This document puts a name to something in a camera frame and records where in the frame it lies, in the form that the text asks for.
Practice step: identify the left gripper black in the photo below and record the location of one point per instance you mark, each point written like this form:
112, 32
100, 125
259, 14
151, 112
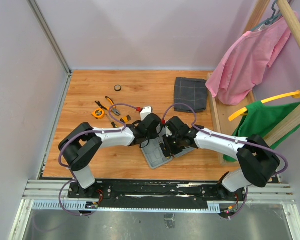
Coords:
154, 135

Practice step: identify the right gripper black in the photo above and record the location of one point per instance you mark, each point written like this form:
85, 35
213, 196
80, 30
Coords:
174, 151

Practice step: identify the grey plastic tool case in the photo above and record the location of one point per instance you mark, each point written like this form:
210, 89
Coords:
154, 156

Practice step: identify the flathead screwdriver black yellow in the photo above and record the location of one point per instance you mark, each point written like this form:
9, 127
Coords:
165, 151

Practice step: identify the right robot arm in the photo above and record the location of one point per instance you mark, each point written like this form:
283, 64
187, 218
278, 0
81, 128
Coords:
257, 161

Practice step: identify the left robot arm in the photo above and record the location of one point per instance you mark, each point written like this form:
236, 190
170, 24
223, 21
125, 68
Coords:
79, 148

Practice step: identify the hex key set orange holder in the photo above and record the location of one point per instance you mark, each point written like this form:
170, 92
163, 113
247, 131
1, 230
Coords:
125, 119

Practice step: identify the phillips screwdriver black yellow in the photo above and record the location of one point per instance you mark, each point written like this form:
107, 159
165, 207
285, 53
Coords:
113, 124

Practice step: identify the dark grey checked cloth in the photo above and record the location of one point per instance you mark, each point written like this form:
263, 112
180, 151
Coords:
192, 92

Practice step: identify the yellow tape measure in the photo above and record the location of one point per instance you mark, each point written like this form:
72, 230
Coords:
99, 113

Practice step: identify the green shirt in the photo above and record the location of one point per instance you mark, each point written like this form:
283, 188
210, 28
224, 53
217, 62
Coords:
261, 118

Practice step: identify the pink shirt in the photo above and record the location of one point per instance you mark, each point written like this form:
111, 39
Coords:
244, 64

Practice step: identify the yellow clothes hanger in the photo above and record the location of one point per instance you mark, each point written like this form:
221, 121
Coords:
244, 111

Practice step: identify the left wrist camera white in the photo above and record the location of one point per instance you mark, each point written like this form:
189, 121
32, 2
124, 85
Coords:
145, 112

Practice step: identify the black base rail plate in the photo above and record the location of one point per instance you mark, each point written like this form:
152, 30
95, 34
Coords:
154, 194

